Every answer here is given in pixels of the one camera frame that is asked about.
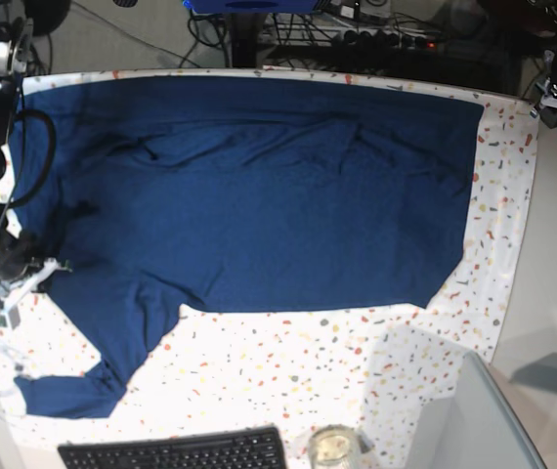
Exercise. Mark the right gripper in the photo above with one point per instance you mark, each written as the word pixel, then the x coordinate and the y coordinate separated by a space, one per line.
pixel 20 256

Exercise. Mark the dark blue t-shirt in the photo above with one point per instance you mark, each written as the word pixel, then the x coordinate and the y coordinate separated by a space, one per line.
pixel 238 196

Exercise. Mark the black power strip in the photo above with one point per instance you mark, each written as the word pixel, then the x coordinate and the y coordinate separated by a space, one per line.
pixel 384 40

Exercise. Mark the white terrazzo tablecloth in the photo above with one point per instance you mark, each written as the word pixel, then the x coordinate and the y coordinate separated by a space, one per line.
pixel 370 368

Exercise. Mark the blue box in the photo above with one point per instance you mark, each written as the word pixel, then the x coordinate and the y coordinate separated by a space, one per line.
pixel 207 7

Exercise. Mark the black keyboard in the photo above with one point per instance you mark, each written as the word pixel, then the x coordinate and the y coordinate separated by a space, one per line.
pixel 251 448

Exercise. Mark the grey monitor back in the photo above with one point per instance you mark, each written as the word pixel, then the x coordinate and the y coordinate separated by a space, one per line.
pixel 476 427

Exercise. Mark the glass jar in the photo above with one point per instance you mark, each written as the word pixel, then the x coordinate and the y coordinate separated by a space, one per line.
pixel 334 447

